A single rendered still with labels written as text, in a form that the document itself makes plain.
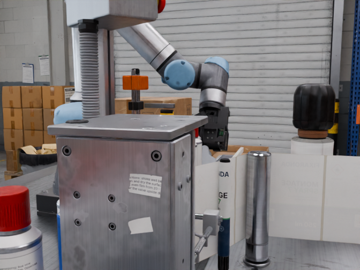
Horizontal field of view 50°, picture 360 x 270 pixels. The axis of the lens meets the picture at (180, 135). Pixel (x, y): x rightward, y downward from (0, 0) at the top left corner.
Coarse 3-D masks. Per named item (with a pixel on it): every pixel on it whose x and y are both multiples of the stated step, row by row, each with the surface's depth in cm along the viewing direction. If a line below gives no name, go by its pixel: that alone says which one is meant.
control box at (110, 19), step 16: (80, 0) 68; (96, 0) 63; (112, 0) 61; (128, 0) 62; (144, 0) 64; (80, 16) 68; (96, 16) 64; (112, 16) 62; (128, 16) 63; (144, 16) 65
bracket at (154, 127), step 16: (48, 128) 32; (64, 128) 32; (80, 128) 31; (96, 128) 31; (112, 128) 31; (128, 128) 30; (144, 128) 31; (160, 128) 30; (176, 128) 31; (192, 128) 35
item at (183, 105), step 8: (144, 96) 169; (120, 104) 141; (176, 104) 146; (184, 104) 154; (120, 112) 142; (128, 112) 140; (144, 112) 138; (152, 112) 137; (176, 112) 147; (184, 112) 155
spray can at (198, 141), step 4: (196, 128) 91; (196, 132) 91; (196, 136) 92; (196, 140) 91; (200, 140) 92; (200, 144) 92; (200, 148) 92; (200, 152) 92; (200, 156) 92; (200, 160) 92; (200, 164) 92
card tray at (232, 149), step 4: (228, 148) 194; (232, 148) 194; (236, 148) 193; (244, 148) 192; (248, 148) 192; (252, 148) 191; (256, 148) 190; (260, 148) 190; (264, 148) 189; (268, 148) 186; (212, 152) 184; (216, 152) 194; (220, 152) 194; (224, 152) 194; (228, 152) 194; (232, 152) 194; (244, 152) 192; (212, 156) 182; (216, 156) 182
